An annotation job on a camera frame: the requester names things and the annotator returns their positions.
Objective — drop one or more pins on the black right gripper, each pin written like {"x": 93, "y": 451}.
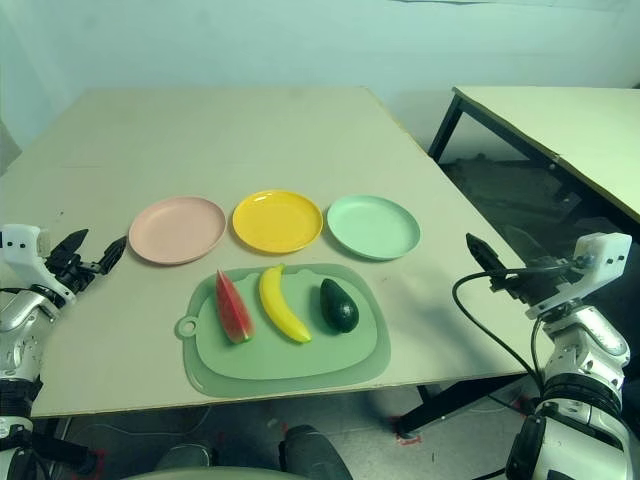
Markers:
{"x": 542, "y": 287}

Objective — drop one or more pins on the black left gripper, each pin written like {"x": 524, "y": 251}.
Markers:
{"x": 70, "y": 272}

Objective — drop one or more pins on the toy watermelon slice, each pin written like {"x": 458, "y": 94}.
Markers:
{"x": 232, "y": 312}

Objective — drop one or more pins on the dark green toy avocado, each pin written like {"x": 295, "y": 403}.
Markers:
{"x": 340, "y": 310}

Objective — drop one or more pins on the yellow toy banana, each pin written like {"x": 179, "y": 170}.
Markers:
{"x": 277, "y": 305}

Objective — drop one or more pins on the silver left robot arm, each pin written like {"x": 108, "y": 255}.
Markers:
{"x": 20, "y": 310}

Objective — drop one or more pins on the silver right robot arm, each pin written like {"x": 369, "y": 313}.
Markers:
{"x": 590, "y": 340}

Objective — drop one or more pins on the pink round plate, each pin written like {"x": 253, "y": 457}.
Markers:
{"x": 175, "y": 230}

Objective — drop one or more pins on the mint green round plate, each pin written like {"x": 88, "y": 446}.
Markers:
{"x": 372, "y": 227}

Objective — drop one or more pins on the black table leg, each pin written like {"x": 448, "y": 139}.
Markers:
{"x": 450, "y": 405}
{"x": 60, "y": 452}

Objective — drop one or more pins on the yellow round plate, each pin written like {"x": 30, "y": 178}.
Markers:
{"x": 277, "y": 222}

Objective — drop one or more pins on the large translucent green cutting board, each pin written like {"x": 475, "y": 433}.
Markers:
{"x": 240, "y": 387}

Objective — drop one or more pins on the small green cutting board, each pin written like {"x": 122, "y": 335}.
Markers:
{"x": 300, "y": 360}

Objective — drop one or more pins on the grey left robot leg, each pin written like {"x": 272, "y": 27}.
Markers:
{"x": 185, "y": 457}

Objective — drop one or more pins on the grey robot leg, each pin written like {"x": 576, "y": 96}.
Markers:
{"x": 310, "y": 450}
{"x": 185, "y": 457}

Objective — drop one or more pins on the grey right robot leg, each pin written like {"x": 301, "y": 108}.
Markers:
{"x": 310, "y": 450}

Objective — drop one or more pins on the grey robot torso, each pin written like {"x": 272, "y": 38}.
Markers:
{"x": 225, "y": 474}

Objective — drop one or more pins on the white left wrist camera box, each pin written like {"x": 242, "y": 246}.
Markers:
{"x": 20, "y": 245}

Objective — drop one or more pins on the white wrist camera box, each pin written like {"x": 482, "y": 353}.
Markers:
{"x": 605, "y": 252}
{"x": 20, "y": 245}

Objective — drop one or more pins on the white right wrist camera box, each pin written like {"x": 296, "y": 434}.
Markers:
{"x": 605, "y": 252}

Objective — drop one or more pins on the beige side table black frame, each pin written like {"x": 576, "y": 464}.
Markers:
{"x": 575, "y": 120}

